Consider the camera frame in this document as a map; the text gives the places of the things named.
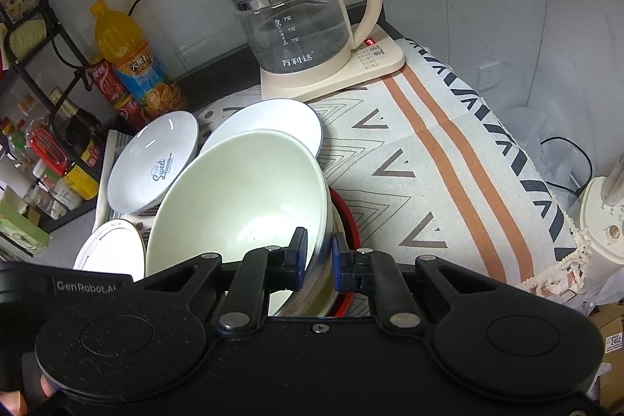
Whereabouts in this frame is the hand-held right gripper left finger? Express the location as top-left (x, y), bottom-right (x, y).
top-left (141, 227), bottom-right (310, 334)

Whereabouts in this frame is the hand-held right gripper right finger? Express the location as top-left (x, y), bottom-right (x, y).
top-left (331, 233), bottom-right (491, 334)

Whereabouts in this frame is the red plate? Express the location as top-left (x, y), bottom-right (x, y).
top-left (329, 187), bottom-right (365, 318)

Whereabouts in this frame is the pale green bowl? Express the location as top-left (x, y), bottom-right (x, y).
top-left (145, 129), bottom-right (326, 317)

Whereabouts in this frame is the white plate with blue rim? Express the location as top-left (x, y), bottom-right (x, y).
top-left (199, 99), bottom-right (323, 161)

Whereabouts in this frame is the person's left hand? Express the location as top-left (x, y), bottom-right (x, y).
top-left (0, 374), bottom-right (55, 416)

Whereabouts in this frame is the plain white plate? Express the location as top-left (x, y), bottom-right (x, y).
top-left (278, 196), bottom-right (342, 317)

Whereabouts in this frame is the olive yellow plate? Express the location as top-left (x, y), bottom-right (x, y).
top-left (312, 293), bottom-right (342, 317)

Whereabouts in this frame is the green cardboard box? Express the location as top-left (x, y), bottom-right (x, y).
top-left (0, 196), bottom-right (52, 257)

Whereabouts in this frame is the white plate with gold rim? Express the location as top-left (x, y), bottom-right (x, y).
top-left (73, 218), bottom-right (146, 283)

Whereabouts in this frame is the patterned tablecloth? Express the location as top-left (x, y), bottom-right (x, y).
top-left (92, 37), bottom-right (593, 317)

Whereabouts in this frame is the red lid jar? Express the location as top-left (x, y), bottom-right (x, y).
top-left (27, 126), bottom-right (69, 175)

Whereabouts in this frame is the yellow container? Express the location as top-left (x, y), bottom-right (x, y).
top-left (49, 89), bottom-right (105, 200)

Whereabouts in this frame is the white bowl with blue print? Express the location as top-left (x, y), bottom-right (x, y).
top-left (107, 110), bottom-right (200, 213)

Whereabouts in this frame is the red drink can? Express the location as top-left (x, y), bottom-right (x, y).
top-left (84, 59), bottom-right (132, 110)
top-left (117, 92), bottom-right (153, 129)

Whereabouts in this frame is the cream kettle base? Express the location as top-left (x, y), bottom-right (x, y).
top-left (260, 23), bottom-right (406, 103)

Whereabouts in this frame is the noodle packet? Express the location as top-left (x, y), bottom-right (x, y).
top-left (5, 19), bottom-right (52, 58)

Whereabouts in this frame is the white standing appliance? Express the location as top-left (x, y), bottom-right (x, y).
top-left (579, 148), bottom-right (624, 286)

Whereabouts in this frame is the brown cardboard box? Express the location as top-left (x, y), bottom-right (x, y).
top-left (585, 299), bottom-right (624, 412)

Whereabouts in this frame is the glass kettle with cream handle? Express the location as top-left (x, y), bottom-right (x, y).
top-left (218, 0), bottom-right (383, 73)

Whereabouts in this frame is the white wall outlet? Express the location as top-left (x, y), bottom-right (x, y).
top-left (478, 61), bottom-right (503, 88)

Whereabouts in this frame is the black wire rack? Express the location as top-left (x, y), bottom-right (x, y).
top-left (0, 0), bottom-right (118, 232)

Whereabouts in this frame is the thin black cable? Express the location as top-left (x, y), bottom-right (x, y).
top-left (540, 136), bottom-right (594, 198)

